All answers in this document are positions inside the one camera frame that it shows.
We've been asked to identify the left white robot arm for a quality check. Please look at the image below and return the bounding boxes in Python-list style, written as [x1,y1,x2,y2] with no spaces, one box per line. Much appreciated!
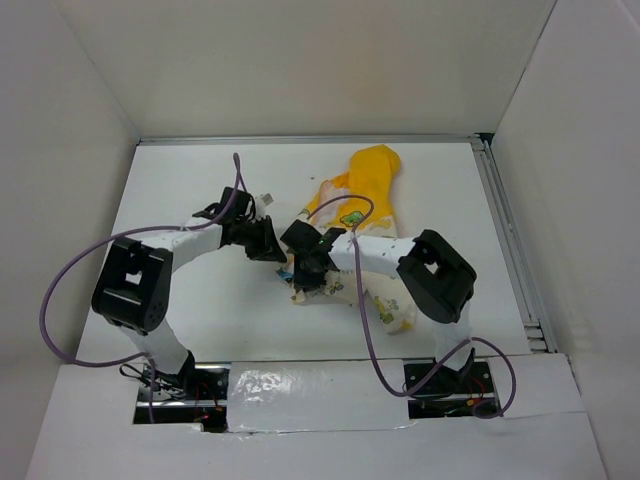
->
[91,187,286,399]

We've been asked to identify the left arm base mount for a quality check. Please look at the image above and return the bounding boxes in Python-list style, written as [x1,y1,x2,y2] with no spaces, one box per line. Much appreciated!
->
[119,362,232,431]

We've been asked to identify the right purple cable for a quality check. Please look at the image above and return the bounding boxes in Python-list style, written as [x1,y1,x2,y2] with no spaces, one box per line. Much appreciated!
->
[307,195,517,419]

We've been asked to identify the yellow and cream baby jacket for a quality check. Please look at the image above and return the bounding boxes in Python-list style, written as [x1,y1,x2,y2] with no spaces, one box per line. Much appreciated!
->
[296,145,417,334]

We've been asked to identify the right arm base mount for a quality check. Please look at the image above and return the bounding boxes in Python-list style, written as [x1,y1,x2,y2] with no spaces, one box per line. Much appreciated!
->
[407,360,500,420]

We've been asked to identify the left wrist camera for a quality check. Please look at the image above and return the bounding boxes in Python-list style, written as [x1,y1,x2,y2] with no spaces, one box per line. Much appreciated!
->
[254,193,274,208]

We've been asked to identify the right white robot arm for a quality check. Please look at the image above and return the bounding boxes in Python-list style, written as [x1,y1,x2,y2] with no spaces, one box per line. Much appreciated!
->
[280,220,477,398]

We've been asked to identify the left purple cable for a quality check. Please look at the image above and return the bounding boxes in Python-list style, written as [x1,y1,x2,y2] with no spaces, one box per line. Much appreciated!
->
[38,153,251,425]

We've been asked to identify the purple cable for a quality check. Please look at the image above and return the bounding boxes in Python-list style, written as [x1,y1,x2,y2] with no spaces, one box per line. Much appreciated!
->
[307,195,517,419]
[38,153,251,425]

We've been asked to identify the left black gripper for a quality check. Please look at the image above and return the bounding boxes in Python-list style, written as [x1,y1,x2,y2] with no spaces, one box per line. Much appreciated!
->
[235,215,287,263]

